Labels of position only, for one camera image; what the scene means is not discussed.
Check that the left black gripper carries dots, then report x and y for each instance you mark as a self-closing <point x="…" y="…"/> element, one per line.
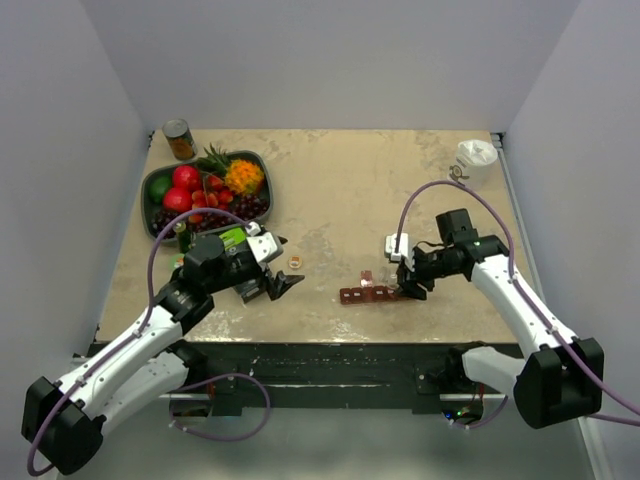
<point x="281" y="283"/>

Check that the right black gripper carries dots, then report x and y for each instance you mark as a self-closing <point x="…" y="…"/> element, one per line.
<point x="405" y="279"/>

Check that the clear gold bottle lid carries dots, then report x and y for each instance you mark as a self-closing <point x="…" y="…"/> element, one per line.
<point x="295" y="262"/>

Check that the red weekly pill organizer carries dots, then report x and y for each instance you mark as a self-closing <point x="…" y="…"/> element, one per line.
<point x="369" y="290"/>

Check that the small pill bottle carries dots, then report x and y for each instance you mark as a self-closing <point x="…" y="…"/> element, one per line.
<point x="388" y="278"/>

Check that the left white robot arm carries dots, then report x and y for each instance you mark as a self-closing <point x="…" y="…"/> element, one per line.
<point x="66" y="420"/>

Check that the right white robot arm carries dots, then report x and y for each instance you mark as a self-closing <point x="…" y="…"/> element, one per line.
<point x="555" y="378"/>

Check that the razor package box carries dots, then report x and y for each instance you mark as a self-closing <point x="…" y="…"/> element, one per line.
<point x="235" y="243"/>

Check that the dark grape bunch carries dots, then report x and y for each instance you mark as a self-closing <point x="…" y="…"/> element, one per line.
<point x="246" y="208"/>

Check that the grey fruit tray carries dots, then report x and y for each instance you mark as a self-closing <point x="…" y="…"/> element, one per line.
<point x="215" y="163"/>

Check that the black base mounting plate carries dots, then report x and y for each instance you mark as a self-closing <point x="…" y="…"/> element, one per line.
<point x="230" y="377"/>

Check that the strawberries pile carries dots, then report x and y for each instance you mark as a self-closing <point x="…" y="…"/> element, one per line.
<point x="213" y="193"/>

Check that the orange spiky fruit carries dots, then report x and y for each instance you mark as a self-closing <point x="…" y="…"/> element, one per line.
<point x="244" y="177"/>

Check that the green glass bottle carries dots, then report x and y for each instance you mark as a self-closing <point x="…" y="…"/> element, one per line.
<point x="184" y="236"/>

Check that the green cap bottle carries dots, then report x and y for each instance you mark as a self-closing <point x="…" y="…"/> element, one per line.
<point x="177" y="261"/>

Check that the red apple lower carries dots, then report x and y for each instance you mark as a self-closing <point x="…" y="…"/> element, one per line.
<point x="178" y="200"/>

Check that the red apple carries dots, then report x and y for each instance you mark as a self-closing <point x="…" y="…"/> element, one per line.
<point x="178" y="200"/>
<point x="187" y="177"/>

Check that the red apple upper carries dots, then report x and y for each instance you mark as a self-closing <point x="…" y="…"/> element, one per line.
<point x="187" y="177"/>

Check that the white paper cup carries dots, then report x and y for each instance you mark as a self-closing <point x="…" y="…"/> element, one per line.
<point x="473" y="163"/>

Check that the green lime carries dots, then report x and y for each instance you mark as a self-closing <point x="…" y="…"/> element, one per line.
<point x="158" y="188"/>

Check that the tin can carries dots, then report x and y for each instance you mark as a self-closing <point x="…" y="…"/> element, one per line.
<point x="180" y="139"/>

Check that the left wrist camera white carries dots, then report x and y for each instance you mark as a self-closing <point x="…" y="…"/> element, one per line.
<point x="262" y="244"/>

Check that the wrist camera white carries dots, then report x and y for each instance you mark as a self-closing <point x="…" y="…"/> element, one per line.
<point x="262" y="244"/>
<point x="397" y="249"/>

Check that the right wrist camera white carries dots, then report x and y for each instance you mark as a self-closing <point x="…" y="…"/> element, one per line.
<point x="397" y="249"/>

